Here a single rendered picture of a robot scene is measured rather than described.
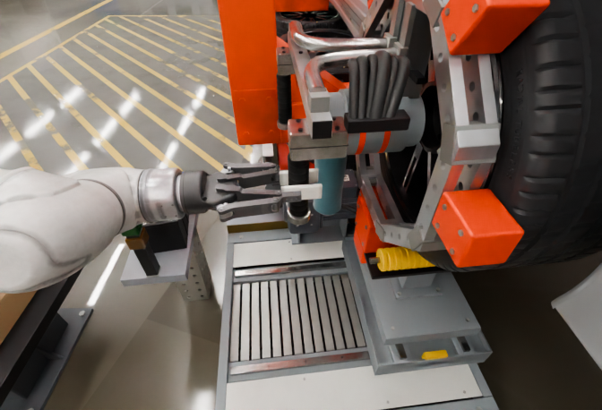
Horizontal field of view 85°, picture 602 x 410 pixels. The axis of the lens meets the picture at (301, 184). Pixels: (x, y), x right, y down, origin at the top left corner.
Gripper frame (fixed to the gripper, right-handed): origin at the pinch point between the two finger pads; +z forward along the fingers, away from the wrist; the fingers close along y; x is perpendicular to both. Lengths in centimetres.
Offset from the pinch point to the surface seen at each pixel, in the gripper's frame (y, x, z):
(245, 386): 6, -75, -18
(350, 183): -44, -40, 23
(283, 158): -84, -56, 1
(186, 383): 0, -83, -38
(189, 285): -30, -72, -39
